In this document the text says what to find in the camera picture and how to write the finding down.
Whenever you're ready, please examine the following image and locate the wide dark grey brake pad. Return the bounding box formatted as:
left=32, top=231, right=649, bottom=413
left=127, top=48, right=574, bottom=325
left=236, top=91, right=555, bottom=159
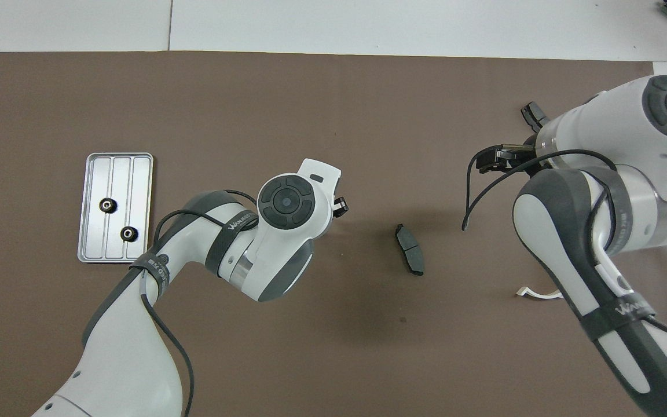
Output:
left=521, top=101, right=549, bottom=134

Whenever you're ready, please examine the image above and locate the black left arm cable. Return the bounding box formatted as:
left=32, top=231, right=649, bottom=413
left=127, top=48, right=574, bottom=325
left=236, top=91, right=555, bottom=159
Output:
left=140, top=189, right=259, bottom=417

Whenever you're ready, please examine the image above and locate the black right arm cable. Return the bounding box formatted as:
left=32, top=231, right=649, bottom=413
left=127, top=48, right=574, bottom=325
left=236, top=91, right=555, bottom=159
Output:
left=462, top=149, right=618, bottom=232

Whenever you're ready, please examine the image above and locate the white curved plastic bracket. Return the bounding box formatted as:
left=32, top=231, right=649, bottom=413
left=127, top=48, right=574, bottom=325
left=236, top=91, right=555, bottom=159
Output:
left=516, top=286, right=564, bottom=300

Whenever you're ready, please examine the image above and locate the brown table mat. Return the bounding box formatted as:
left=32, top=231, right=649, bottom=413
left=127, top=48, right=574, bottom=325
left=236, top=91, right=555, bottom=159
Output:
left=0, top=51, right=667, bottom=417

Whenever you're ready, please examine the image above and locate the silver metal tray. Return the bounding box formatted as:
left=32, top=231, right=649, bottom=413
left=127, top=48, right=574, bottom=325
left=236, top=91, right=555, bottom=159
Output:
left=77, top=152, right=155, bottom=264

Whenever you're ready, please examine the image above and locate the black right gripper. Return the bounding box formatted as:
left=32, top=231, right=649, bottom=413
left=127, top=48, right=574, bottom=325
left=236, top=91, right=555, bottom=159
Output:
left=475, top=144, right=544, bottom=175

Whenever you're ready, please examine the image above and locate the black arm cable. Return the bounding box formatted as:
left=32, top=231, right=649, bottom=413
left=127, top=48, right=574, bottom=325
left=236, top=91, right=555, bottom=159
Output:
left=462, top=149, right=618, bottom=232
left=140, top=189, right=259, bottom=417

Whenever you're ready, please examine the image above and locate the narrow dark grey brake pad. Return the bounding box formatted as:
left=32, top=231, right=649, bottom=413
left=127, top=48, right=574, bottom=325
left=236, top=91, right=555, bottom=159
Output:
left=395, top=224, right=426, bottom=277

